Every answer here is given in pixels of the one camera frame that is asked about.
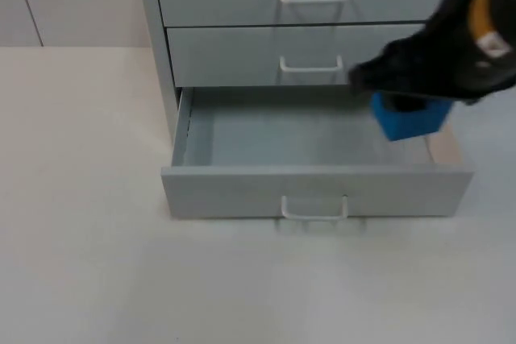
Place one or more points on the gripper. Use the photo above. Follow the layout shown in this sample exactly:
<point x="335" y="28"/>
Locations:
<point x="407" y="68"/>

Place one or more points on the blue block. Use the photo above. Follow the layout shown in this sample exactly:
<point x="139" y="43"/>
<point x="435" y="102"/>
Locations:
<point x="403" y="128"/>

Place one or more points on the grey drawer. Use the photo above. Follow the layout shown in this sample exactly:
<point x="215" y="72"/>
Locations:
<point x="314" y="193"/>

